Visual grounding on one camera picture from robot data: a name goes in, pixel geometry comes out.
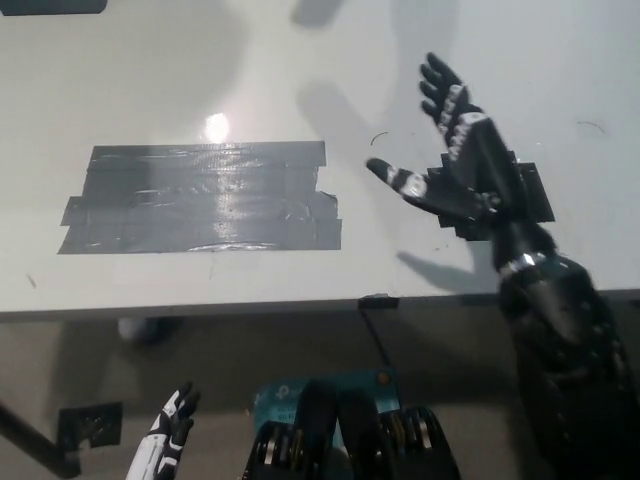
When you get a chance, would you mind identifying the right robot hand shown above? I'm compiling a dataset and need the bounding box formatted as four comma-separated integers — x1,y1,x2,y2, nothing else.
366,51,559,274

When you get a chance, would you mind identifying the black cable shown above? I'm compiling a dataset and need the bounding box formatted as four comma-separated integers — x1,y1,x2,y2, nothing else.
357,304,394,370

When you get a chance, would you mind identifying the grey duct tape patch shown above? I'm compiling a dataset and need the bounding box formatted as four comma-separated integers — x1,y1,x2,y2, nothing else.
56,141,344,255

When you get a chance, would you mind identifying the black tape square mark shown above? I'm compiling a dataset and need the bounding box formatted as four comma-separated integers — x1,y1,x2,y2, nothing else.
427,152,555,242

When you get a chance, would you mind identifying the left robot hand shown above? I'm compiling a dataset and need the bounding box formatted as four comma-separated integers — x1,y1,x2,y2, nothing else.
124,381,202,480

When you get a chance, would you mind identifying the black table leg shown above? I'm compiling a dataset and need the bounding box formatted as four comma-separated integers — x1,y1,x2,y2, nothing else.
0,397,82,480

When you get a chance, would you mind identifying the black floor tape patch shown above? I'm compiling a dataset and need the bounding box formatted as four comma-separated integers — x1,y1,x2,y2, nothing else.
57,401,124,449

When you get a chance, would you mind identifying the dark flat box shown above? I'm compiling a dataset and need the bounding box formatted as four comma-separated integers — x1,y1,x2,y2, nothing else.
0,0,109,17

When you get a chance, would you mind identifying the teal box on robot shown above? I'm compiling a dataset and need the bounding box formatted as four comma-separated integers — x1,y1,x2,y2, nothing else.
252,367,401,436

